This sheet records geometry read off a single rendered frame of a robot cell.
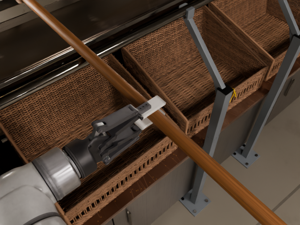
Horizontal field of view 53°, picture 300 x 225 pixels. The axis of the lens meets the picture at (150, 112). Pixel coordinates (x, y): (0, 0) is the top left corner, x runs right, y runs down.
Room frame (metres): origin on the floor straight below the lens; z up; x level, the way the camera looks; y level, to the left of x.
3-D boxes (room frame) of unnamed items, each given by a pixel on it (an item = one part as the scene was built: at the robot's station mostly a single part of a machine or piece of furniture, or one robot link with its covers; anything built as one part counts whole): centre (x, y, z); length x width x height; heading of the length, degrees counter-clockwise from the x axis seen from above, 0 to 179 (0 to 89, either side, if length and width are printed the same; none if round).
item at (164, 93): (1.12, -0.22, 0.72); 0.56 x 0.49 x 0.28; 129
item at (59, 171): (0.28, 0.18, 1.20); 0.09 x 0.06 x 0.09; 40
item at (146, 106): (0.41, 0.02, 1.23); 0.05 x 0.01 x 0.03; 131
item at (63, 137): (0.72, 0.24, 0.72); 0.56 x 0.49 x 0.28; 132
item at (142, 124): (0.43, 0.00, 1.18); 0.07 x 0.03 x 0.01; 131
